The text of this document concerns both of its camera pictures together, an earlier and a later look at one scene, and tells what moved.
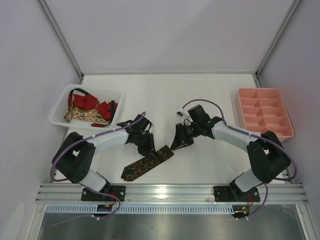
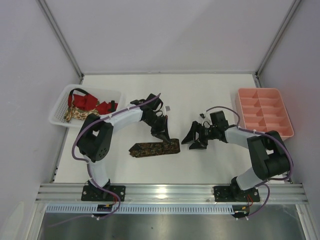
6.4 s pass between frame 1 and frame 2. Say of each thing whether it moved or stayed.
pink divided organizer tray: stayed
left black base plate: stayed
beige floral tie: stayed
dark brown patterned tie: moved
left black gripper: moved
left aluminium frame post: stayed
